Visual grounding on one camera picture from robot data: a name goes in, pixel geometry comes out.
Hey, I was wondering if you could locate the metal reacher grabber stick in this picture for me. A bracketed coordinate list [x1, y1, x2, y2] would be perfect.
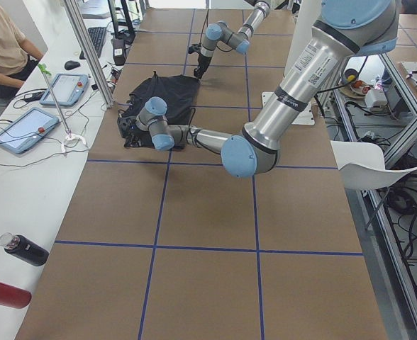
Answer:
[38, 63, 87, 156]

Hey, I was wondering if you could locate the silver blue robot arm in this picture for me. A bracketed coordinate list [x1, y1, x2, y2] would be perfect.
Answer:
[117, 1, 401, 178]
[188, 1, 272, 79]

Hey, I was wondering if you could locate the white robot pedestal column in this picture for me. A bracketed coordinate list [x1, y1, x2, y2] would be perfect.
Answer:
[261, 0, 340, 126]

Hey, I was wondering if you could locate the black graphic t-shirt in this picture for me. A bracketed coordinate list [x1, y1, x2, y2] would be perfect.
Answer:
[117, 72, 199, 151]

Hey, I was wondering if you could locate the black water bottle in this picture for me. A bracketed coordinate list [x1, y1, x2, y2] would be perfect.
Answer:
[0, 232, 49, 266]

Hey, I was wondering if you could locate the red water bottle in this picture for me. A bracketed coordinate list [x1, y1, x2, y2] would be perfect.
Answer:
[0, 282, 32, 309]

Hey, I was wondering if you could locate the black box with label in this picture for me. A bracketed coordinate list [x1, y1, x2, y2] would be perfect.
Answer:
[111, 38, 127, 66]

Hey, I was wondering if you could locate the near blue teach pendant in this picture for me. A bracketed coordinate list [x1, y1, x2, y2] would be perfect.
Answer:
[0, 108, 60, 154]

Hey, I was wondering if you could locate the blue teach pendant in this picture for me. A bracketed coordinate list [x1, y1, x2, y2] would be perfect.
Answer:
[51, 73, 89, 107]
[0, 108, 60, 154]

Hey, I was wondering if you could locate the white plastic chair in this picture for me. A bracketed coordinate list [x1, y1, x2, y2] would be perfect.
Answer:
[330, 140, 417, 191]

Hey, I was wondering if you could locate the black computer mouse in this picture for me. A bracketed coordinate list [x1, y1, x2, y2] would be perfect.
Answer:
[64, 60, 81, 71]

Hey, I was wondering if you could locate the far blue teach pendant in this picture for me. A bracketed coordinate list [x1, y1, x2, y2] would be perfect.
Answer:
[51, 73, 89, 107]

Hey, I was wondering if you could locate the aluminium frame post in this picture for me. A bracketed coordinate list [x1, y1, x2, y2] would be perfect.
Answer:
[63, 0, 113, 108]

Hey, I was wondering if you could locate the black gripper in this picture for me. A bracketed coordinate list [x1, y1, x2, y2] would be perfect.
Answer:
[188, 42, 213, 79]
[117, 116, 141, 148]

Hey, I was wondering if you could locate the bowl with yellow ball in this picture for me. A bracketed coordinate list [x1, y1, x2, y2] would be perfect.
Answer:
[341, 68, 359, 85]

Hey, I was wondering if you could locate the seated person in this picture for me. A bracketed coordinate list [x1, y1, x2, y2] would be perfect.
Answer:
[0, 6, 43, 99]

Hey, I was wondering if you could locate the black keyboard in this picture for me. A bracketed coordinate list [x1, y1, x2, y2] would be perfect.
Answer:
[87, 26, 107, 58]

